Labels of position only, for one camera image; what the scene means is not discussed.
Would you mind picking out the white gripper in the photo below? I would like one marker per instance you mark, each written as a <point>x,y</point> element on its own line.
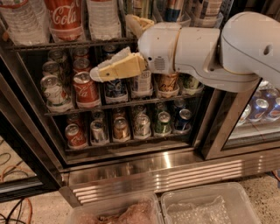
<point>157,48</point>

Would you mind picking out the clear water bottle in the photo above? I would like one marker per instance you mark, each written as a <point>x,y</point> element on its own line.
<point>27,21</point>
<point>103,19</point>

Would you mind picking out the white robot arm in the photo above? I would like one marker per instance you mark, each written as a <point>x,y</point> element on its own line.
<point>233,59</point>

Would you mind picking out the brown tea bottle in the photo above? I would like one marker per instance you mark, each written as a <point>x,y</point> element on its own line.
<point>141,85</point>

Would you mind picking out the red Coca-Cola bottle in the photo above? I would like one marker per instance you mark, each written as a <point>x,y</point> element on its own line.
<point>66,20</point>

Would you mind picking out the gold can bottom shelf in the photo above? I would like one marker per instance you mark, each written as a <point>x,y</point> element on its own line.
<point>121,130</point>

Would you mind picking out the white labelled bottle right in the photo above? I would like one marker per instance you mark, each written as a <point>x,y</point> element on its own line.
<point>206,12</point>

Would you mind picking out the green can bottom shelf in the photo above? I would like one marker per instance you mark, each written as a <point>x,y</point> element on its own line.
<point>163,124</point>

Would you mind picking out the white front can middle shelf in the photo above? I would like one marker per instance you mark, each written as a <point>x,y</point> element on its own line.
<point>57,98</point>

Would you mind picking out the silver can bottom shelf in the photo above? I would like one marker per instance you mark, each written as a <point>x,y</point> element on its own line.
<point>99,134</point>

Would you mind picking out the blue can bottom shelf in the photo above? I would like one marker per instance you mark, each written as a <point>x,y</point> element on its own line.
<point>182,120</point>

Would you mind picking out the red can bottom shelf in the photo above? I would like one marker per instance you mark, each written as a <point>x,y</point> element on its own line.
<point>75,137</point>

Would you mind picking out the steel glass fridge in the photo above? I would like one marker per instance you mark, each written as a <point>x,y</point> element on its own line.
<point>40,161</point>

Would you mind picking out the green striped tall can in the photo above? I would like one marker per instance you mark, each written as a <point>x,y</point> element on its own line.
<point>140,8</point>

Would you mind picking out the blue Pepsi can front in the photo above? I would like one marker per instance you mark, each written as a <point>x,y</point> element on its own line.
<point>116,91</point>

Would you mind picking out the blue striped tall can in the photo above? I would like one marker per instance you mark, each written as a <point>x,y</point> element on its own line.
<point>173,11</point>

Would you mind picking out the orange gold can front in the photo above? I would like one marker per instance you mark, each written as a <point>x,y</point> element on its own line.
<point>167,85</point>

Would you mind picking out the red Coca-Cola can front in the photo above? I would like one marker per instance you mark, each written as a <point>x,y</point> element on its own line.
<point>87,92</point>

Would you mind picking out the green can front right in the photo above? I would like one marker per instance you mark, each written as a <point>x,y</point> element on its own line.
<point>190,85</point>

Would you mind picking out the white green can bottom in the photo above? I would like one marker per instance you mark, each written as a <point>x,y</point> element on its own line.
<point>142,127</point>

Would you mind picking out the blue cans behind right door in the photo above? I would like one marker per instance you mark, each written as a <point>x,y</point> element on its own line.
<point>263,105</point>

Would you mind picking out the clear bin with brown contents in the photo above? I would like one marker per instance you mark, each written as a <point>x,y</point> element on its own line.
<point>137,208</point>

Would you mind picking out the clear bin with plastic wrap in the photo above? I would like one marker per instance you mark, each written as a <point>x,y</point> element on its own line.
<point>225,203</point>

